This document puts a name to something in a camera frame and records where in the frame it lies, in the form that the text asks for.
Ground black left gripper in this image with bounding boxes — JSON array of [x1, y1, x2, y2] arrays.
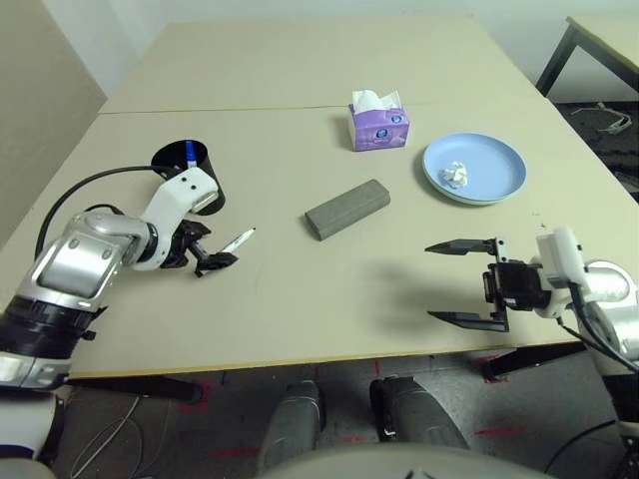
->
[[158, 221, 238, 279]]

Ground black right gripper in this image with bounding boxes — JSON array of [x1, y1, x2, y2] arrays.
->
[[424, 238, 554, 333]]

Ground white marker black tip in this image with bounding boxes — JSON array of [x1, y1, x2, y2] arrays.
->
[[219, 227, 259, 255]]

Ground white paper ball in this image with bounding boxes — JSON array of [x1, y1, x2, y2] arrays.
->
[[438, 160, 470, 190]]

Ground blue plastic plate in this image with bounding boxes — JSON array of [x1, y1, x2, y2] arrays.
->
[[422, 131, 528, 206]]

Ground grey glasses case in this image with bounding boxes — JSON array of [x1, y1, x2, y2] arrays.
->
[[305, 178, 391, 243]]

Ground black plastic cup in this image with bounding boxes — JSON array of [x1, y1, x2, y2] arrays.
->
[[151, 140, 227, 217]]

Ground grey right robot leg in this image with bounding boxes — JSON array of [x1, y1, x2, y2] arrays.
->
[[368, 374, 470, 450]]

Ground grey robot leg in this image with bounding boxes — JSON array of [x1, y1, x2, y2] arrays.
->
[[257, 379, 325, 470], [368, 374, 470, 450]]

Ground purple tissue box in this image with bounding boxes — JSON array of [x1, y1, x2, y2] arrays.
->
[[347, 89, 413, 153]]

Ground grey left robot leg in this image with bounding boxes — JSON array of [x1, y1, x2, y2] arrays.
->
[[257, 379, 325, 470]]

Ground beige robot torso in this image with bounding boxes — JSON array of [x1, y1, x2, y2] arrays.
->
[[259, 441, 545, 479]]

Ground white plastic floor scrap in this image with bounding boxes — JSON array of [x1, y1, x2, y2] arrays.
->
[[568, 103, 631, 135]]

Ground beige partition board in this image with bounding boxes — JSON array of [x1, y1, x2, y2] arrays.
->
[[0, 0, 109, 250]]

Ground beige side table black legs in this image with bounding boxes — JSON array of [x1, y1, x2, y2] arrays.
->
[[536, 14, 639, 101]]

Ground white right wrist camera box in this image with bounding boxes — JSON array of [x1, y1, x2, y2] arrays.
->
[[536, 227, 590, 290]]

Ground black table frame beam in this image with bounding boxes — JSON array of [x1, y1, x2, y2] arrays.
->
[[67, 374, 199, 405], [486, 341, 588, 383]]

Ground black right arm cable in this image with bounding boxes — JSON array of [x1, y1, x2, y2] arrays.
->
[[556, 283, 639, 375]]

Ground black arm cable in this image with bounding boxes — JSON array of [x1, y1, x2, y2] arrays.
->
[[556, 283, 639, 375], [34, 166, 166, 260]]

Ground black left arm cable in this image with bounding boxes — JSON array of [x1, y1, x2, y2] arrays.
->
[[34, 166, 166, 260]]

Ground white floor cable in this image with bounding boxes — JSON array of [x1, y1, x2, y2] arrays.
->
[[69, 393, 146, 479]]

